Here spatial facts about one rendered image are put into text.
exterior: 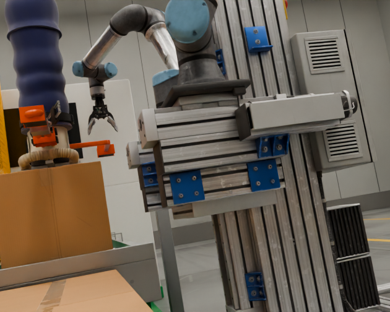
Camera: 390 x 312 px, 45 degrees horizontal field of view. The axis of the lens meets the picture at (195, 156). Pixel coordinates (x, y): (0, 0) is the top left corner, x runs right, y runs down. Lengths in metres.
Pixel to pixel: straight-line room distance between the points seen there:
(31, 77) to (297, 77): 1.13
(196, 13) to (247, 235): 0.73
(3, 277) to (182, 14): 1.08
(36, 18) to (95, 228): 0.97
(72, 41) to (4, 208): 9.73
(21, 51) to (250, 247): 1.31
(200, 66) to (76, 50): 10.05
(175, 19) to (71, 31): 10.30
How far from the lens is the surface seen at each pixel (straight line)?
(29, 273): 1.78
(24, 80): 2.18
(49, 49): 2.22
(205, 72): 1.35
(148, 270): 1.79
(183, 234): 10.67
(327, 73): 1.66
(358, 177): 12.53
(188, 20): 1.26
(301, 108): 1.28
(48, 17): 2.28
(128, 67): 11.27
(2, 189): 1.87
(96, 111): 2.46
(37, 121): 1.55
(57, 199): 1.84
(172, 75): 1.87
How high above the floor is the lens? 0.70
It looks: 7 degrees up
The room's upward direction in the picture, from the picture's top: 9 degrees counter-clockwise
